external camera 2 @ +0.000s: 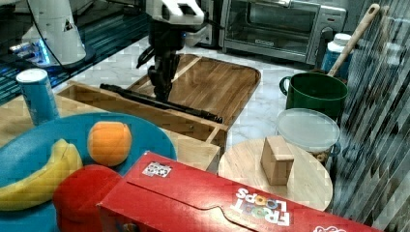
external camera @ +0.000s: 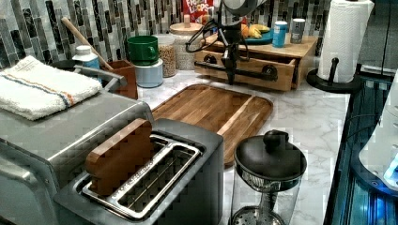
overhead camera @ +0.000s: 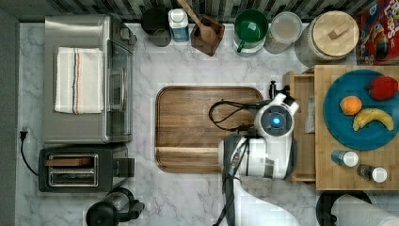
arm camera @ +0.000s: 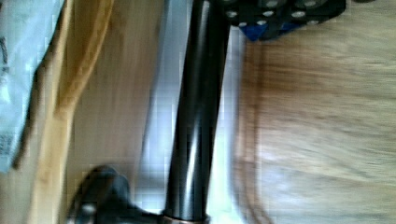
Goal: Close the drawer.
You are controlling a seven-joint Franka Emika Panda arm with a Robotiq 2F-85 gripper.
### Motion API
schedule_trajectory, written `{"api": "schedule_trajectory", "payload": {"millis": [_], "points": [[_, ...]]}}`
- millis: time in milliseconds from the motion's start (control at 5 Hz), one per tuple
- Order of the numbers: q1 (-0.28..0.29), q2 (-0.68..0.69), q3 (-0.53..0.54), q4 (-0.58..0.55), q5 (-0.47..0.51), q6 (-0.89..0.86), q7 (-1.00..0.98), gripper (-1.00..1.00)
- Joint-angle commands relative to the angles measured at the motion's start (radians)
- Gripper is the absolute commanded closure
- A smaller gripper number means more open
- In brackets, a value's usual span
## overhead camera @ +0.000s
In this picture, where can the wooden serving tray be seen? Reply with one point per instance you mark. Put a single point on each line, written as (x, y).
(188, 130)

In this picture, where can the blue plate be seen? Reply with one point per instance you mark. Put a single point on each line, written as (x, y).
(374, 134)

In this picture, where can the red Froot Loops box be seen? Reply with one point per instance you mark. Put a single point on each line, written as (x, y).
(379, 34)

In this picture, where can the packet inside drawer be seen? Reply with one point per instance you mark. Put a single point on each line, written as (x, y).
(310, 124)

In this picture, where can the silver toaster oven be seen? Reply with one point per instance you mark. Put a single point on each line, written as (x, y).
(117, 42)

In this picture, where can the paper towel roll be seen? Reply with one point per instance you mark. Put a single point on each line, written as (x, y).
(351, 211)

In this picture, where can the green mug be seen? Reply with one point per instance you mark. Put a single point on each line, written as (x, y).
(250, 29)

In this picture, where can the black cup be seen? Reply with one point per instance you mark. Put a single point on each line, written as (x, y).
(154, 22)

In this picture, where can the wooden spoon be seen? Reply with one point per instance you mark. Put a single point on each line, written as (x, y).
(207, 33)

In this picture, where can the yellow banana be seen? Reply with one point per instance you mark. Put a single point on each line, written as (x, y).
(372, 114)

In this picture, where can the black coffee grinder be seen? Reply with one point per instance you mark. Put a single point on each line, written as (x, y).
(119, 205)

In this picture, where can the blue shaker white cap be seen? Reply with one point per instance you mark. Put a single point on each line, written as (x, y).
(345, 158)

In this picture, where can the blue white-capped bottle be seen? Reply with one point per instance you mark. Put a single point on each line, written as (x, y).
(178, 23)

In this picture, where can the black slot toaster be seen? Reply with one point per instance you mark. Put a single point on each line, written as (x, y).
(86, 168)

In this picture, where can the orange fruit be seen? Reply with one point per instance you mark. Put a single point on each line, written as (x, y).
(351, 105)

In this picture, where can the black shaker white cap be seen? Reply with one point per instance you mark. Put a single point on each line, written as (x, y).
(372, 173)

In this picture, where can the striped white dish towel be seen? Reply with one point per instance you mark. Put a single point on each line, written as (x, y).
(79, 80)

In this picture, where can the red bell pepper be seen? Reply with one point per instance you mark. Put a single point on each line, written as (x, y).
(382, 88)

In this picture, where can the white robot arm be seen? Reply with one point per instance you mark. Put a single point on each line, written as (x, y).
(267, 150)

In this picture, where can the dark wooden utensil holder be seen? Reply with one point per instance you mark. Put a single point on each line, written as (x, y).
(198, 43)

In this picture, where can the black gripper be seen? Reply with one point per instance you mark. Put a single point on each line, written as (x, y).
(273, 91)

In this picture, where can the wooden drawer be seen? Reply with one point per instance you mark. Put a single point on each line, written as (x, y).
(301, 88)

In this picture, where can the clear lidded plastic container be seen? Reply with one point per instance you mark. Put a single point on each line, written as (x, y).
(284, 30)

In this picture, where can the jar with wooden lid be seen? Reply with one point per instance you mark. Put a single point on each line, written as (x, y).
(329, 37)

